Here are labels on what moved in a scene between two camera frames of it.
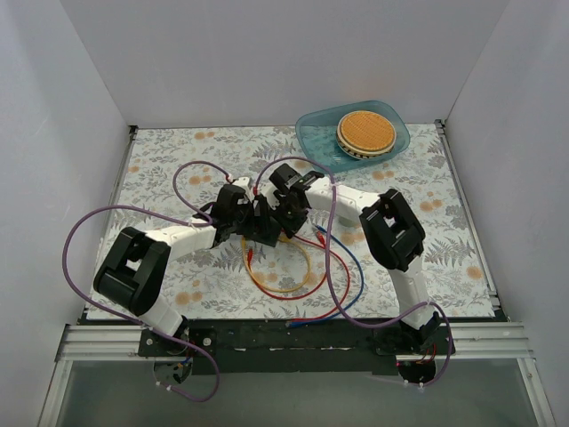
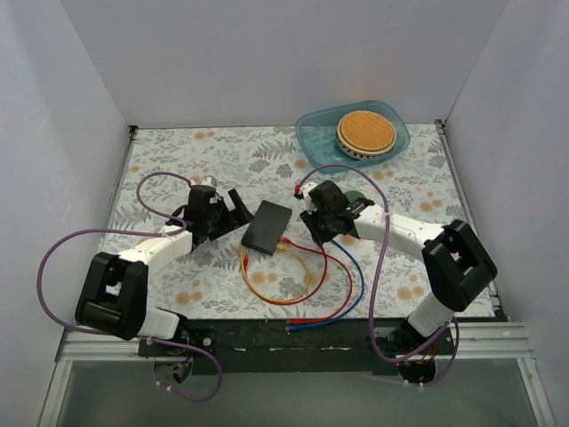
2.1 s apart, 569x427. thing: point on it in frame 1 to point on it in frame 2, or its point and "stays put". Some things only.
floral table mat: [168, 176] stays put
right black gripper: [290, 213] to [322, 222]
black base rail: [297, 345] stays put
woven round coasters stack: [365, 134] stays put
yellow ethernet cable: [274, 289] to [280, 302]
